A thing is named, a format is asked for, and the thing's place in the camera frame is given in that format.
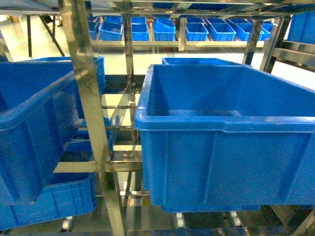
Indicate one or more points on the blue bin behind centre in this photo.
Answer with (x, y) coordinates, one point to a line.
(201, 61)

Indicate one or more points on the large blue bin centre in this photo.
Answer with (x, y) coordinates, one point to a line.
(217, 135)

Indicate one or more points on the large blue bin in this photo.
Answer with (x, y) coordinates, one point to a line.
(39, 115)
(217, 135)

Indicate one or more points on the blue bin behind left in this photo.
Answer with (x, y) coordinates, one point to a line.
(99, 64)

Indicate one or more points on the large blue bin left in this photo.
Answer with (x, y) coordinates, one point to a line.
(39, 115)

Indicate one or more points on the blue bin lower left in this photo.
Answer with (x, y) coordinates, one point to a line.
(68, 194)

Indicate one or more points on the blue bin upper right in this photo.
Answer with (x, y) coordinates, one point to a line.
(302, 28)

